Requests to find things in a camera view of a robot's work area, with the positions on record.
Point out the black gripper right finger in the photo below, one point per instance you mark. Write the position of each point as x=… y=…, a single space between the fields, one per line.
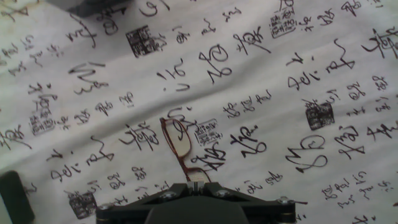
x=264 y=208

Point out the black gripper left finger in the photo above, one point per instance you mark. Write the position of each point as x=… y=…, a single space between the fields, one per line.
x=133 y=205

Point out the brown thin-frame glasses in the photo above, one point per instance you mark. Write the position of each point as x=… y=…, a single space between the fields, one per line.
x=183 y=158

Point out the beige calligraphy print tablecloth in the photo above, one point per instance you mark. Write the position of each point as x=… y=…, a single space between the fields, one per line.
x=248 y=93

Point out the grey box flat red button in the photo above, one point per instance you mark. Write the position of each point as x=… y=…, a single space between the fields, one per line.
x=90 y=6

